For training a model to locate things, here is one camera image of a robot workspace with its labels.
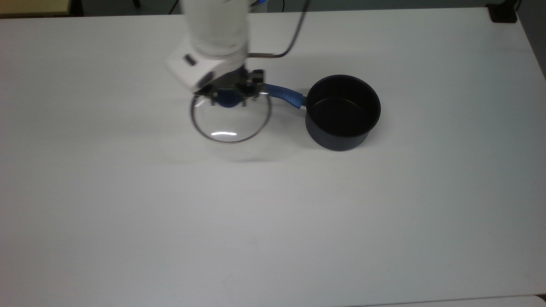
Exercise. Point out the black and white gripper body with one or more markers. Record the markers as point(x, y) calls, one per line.
point(200, 70)

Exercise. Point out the black box on table corner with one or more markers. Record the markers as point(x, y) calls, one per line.
point(502, 13)

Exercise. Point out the glass lid with blue knob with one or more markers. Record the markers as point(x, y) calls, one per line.
point(230, 123)

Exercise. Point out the white and blue round base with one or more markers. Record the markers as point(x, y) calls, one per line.
point(259, 2)

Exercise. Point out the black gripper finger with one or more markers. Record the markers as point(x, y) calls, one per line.
point(252, 83)
point(212, 94)

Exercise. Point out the yellowish wooden board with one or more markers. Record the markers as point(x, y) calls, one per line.
point(34, 7)

